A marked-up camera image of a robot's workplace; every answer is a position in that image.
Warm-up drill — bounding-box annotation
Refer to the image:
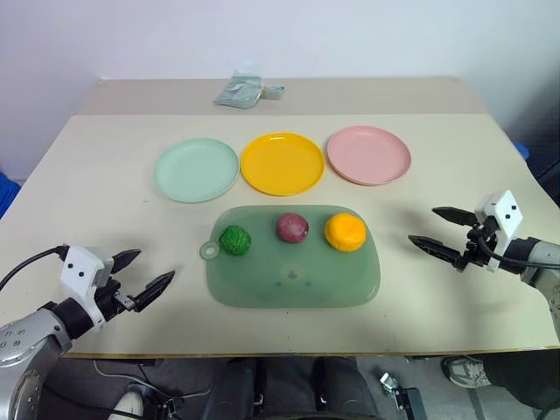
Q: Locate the pink plate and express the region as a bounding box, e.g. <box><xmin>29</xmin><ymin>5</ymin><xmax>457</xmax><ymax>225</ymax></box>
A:
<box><xmin>325</xmin><ymin>125</ymin><xmax>413</xmax><ymax>188</ymax></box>

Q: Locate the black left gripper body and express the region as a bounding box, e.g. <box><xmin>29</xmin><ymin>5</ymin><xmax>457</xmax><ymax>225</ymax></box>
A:
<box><xmin>95</xmin><ymin>278</ymin><xmax>137</xmax><ymax>323</ymax></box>

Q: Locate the white shoe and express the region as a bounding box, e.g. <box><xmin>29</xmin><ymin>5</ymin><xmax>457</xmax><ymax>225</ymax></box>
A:
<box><xmin>114</xmin><ymin>389</ymin><xmax>146</xmax><ymax>420</ymax></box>

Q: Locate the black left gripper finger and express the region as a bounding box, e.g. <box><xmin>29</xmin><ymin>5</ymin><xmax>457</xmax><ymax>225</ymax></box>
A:
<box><xmin>110</xmin><ymin>248</ymin><xmax>143</xmax><ymax>277</ymax></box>
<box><xmin>131</xmin><ymin>269</ymin><xmax>177</xmax><ymax>313</ymax></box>

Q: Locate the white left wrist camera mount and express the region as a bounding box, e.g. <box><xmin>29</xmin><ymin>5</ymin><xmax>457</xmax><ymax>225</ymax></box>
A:
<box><xmin>59</xmin><ymin>246</ymin><xmax>116</xmax><ymax>326</ymax></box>

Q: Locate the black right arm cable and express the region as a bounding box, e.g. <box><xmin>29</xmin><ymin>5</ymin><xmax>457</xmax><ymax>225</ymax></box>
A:
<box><xmin>474</xmin><ymin>227</ymin><xmax>533</xmax><ymax>266</ymax></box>

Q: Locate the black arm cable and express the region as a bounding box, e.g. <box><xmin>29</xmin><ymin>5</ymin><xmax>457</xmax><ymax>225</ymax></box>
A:
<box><xmin>474</xmin><ymin>227</ymin><xmax>533</xmax><ymax>266</ymax></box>
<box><xmin>0</xmin><ymin>245</ymin><xmax>69</xmax><ymax>292</ymax></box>

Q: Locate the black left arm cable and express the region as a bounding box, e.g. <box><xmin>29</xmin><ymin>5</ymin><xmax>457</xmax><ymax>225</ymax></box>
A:
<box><xmin>0</xmin><ymin>245</ymin><xmax>69</xmax><ymax>292</ymax></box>

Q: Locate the green round vegetable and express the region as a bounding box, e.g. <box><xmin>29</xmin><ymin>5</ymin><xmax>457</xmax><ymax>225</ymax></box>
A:
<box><xmin>218</xmin><ymin>224</ymin><xmax>254</xmax><ymax>258</ymax></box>

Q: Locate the silver metal clamp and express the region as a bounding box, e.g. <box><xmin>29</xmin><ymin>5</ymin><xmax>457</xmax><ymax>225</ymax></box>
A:
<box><xmin>377</xmin><ymin>371</ymin><xmax>406</xmax><ymax>396</ymax></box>

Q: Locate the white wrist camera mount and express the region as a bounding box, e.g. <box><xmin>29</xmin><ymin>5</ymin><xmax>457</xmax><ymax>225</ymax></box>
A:
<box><xmin>473</xmin><ymin>189</ymin><xmax>525</xmax><ymax>273</ymax></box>
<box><xmin>59</xmin><ymin>246</ymin><xmax>116</xmax><ymax>326</ymax></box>

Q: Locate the yellow plate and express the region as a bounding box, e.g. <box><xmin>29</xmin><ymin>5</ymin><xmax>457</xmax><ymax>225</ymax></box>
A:
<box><xmin>240</xmin><ymin>132</ymin><xmax>326</xmax><ymax>198</ymax></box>

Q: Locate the translucent green cutting board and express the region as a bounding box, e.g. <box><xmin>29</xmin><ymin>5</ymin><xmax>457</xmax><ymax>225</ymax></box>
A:
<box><xmin>199</xmin><ymin>205</ymin><xmax>382</xmax><ymax>310</ymax></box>

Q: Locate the purple toy fruit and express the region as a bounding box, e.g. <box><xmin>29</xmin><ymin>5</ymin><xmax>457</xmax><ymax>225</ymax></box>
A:
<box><xmin>275</xmin><ymin>212</ymin><xmax>311</xmax><ymax>244</ymax></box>

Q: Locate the blue crate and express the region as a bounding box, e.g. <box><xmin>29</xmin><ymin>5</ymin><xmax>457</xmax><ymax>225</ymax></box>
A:
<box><xmin>0</xmin><ymin>168</ymin><xmax>23</xmax><ymax>219</ymax></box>

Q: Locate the light green plate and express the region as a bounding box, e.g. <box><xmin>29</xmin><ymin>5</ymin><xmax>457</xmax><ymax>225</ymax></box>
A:
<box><xmin>152</xmin><ymin>137</ymin><xmax>241</xmax><ymax>205</ymax></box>

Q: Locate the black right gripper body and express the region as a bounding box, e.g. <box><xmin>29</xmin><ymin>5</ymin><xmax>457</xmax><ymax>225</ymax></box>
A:
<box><xmin>454</xmin><ymin>218</ymin><xmax>500</xmax><ymax>271</ymax></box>

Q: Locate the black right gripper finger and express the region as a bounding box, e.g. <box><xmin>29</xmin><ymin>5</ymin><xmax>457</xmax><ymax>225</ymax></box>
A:
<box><xmin>431</xmin><ymin>206</ymin><xmax>477</xmax><ymax>228</ymax></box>
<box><xmin>407</xmin><ymin>234</ymin><xmax>466</xmax><ymax>269</ymax></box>

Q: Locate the dark trouser leg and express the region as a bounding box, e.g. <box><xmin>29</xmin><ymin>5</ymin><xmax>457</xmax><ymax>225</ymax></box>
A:
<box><xmin>478</xmin><ymin>348</ymin><xmax>560</xmax><ymax>409</ymax></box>

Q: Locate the green plastic bag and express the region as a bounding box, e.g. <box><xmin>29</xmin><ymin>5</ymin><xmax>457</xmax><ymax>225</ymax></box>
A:
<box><xmin>212</xmin><ymin>73</ymin><xmax>264</xmax><ymax>109</ymax></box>

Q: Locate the grey sneaker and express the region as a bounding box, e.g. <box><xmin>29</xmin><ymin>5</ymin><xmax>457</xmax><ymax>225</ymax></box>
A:
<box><xmin>441</xmin><ymin>354</ymin><xmax>494</xmax><ymax>389</ymax></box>

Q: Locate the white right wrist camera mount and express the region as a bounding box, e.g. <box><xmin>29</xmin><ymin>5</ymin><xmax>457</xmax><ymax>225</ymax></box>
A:
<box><xmin>473</xmin><ymin>189</ymin><xmax>525</xmax><ymax>273</ymax></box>

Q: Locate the orange toy fruit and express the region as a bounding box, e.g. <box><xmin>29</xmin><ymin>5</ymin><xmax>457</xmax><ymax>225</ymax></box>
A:
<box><xmin>323</xmin><ymin>212</ymin><xmax>368</xmax><ymax>254</ymax></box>

